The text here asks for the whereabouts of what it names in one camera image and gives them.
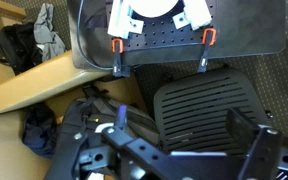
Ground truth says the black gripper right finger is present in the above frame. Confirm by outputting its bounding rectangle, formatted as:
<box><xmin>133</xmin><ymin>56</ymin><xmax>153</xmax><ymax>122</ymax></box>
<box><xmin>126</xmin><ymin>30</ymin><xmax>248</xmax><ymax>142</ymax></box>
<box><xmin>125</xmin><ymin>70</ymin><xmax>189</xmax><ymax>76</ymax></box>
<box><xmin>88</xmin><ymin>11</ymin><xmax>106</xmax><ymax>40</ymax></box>
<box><xmin>225</xmin><ymin>107</ymin><xmax>282</xmax><ymax>180</ymax></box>

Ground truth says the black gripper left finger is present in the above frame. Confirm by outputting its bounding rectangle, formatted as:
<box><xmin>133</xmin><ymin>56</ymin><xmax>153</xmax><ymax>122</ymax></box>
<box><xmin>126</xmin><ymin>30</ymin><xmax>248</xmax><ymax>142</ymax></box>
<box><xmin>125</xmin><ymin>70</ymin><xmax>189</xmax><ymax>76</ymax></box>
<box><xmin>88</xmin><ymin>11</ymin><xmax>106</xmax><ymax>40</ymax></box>
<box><xmin>103</xmin><ymin>105</ymin><xmax>170</xmax><ymax>168</ymax></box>

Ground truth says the dark navy sweater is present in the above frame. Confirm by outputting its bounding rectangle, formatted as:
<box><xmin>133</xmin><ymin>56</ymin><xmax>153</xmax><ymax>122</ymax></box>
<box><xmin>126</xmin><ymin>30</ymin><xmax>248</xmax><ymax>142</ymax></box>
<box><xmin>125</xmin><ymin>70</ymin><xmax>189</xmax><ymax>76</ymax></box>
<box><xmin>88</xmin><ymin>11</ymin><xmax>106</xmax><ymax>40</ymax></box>
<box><xmin>22</xmin><ymin>105</ymin><xmax>61</xmax><ymax>158</ymax></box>

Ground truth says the black mesh office chair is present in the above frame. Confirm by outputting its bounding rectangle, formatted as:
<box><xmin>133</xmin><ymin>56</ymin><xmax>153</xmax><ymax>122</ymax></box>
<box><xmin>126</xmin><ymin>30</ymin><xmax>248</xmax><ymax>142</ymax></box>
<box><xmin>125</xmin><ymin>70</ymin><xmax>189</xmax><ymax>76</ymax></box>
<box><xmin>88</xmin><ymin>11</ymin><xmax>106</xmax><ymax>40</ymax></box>
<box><xmin>153</xmin><ymin>68</ymin><xmax>274</xmax><ymax>156</ymax></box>

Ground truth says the dark backpack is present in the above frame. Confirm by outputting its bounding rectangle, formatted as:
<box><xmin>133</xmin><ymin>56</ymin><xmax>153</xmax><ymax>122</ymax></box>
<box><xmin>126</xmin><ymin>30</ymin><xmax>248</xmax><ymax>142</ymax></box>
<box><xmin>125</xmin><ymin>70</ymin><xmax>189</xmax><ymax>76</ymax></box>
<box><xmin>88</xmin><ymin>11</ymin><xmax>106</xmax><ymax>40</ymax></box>
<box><xmin>47</xmin><ymin>84</ymin><xmax>160</xmax><ymax>168</ymax></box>

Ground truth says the orange black clamp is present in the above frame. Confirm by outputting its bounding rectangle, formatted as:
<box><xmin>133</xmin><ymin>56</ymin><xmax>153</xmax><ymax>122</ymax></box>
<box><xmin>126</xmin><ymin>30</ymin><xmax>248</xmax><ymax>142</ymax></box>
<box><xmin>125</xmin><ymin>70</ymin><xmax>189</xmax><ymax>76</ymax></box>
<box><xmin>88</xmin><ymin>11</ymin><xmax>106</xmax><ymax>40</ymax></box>
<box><xmin>197</xmin><ymin>28</ymin><xmax>218</xmax><ymax>74</ymax></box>
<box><xmin>111</xmin><ymin>38</ymin><xmax>132</xmax><ymax>78</ymax></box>

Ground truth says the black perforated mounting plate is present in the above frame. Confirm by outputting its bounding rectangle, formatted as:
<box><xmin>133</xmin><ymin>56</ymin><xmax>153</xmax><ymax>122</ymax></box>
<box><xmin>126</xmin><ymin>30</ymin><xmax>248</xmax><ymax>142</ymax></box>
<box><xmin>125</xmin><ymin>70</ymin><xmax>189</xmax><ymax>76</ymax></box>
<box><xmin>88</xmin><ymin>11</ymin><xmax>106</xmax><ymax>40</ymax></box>
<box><xmin>83</xmin><ymin>0</ymin><xmax>219</xmax><ymax>52</ymax></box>

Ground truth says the black robot table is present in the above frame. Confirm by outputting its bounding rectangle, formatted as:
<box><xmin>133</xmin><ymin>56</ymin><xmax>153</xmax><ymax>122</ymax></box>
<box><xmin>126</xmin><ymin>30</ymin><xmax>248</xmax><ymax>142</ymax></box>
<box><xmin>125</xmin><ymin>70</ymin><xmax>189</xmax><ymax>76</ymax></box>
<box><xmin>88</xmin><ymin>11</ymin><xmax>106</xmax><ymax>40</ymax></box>
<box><xmin>66</xmin><ymin>0</ymin><xmax>288</xmax><ymax>72</ymax></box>

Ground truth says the grey crumpled cloth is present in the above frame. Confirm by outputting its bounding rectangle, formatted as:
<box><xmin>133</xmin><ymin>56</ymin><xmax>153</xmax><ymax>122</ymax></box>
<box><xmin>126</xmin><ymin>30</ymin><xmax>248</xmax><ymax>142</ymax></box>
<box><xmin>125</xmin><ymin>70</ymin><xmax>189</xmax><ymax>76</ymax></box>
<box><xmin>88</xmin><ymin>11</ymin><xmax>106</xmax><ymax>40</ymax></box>
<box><xmin>33</xmin><ymin>3</ymin><xmax>67</xmax><ymax>63</ymax></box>

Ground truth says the black bag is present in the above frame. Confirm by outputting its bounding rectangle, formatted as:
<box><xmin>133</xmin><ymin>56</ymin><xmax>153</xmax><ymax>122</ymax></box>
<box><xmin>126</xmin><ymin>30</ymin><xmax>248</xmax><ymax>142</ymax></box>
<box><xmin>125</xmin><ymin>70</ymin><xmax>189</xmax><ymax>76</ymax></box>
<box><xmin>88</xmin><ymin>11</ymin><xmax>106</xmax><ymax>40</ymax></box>
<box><xmin>0</xmin><ymin>22</ymin><xmax>44</xmax><ymax>76</ymax></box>

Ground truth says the wooden armrest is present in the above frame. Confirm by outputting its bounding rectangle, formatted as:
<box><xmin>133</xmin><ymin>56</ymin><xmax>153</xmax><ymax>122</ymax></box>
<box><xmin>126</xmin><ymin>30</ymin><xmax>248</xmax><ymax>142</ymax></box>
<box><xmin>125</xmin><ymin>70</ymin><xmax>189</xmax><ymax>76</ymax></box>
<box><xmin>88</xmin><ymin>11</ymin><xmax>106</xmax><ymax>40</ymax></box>
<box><xmin>0</xmin><ymin>0</ymin><xmax>28</xmax><ymax>20</ymax></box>

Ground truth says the thin black table cable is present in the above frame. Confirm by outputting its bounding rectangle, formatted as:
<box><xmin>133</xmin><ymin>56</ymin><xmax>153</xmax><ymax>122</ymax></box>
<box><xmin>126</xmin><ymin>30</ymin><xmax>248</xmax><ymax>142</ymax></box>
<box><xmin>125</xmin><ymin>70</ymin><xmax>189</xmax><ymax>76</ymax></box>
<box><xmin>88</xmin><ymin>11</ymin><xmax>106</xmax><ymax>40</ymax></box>
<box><xmin>76</xmin><ymin>0</ymin><xmax>118</xmax><ymax>72</ymax></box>

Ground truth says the aluminium mounting rail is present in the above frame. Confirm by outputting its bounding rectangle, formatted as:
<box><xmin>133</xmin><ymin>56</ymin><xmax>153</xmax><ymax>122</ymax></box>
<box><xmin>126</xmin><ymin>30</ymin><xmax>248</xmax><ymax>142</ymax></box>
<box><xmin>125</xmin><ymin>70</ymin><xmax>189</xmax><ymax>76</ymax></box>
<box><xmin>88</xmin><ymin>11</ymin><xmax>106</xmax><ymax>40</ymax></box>
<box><xmin>107</xmin><ymin>0</ymin><xmax>145</xmax><ymax>40</ymax></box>
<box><xmin>172</xmin><ymin>0</ymin><xmax>214</xmax><ymax>31</ymax></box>

